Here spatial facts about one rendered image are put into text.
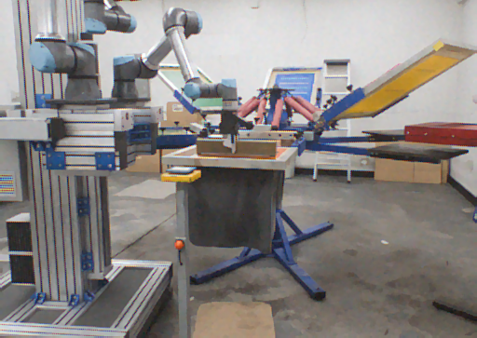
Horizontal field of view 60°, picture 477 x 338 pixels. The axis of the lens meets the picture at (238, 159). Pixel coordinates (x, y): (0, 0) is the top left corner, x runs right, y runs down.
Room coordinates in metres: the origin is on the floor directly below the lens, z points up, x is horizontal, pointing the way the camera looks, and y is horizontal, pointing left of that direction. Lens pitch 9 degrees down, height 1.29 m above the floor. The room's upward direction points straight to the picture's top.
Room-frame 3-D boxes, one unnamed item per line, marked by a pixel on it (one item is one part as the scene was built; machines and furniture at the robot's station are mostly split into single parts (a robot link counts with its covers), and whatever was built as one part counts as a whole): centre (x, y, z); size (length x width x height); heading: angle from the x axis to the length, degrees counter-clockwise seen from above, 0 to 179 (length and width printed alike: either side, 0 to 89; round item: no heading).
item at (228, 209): (1.95, 0.06, 0.74); 0.45 x 0.03 x 0.43; 75
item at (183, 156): (2.23, -0.02, 0.97); 0.79 x 0.58 x 0.04; 165
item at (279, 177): (2.12, -0.20, 0.74); 0.46 x 0.04 x 0.42; 165
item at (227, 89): (2.05, 0.05, 1.30); 0.09 x 0.08 x 0.11; 53
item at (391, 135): (3.43, -0.93, 0.91); 1.34 x 0.40 x 0.08; 105
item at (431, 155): (2.78, -0.76, 0.91); 1.34 x 0.40 x 0.08; 45
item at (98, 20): (1.60, 0.52, 1.56); 0.11 x 0.08 x 0.11; 148
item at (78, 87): (1.84, 0.68, 1.31); 0.15 x 0.15 x 0.10
